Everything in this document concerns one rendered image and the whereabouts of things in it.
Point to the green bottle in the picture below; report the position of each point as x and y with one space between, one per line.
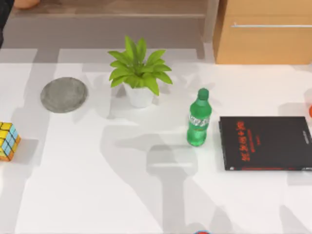
198 122

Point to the green potted plant white pot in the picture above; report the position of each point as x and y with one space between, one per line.
136 73

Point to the grey round coaster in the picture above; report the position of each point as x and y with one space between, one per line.
64 95

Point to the open wooden shelf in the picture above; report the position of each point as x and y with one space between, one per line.
107 26

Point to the black book red lettering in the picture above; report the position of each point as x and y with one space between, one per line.
263 143

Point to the red and blue round object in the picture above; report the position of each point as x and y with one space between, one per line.
201 232

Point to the wooden cupboard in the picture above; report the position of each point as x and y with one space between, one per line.
263 44

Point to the coloured puzzle cube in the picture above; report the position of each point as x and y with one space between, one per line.
7 141

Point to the orange round object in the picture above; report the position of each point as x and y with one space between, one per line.
310 111

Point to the orange thing on shelf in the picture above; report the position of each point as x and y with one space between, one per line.
25 3

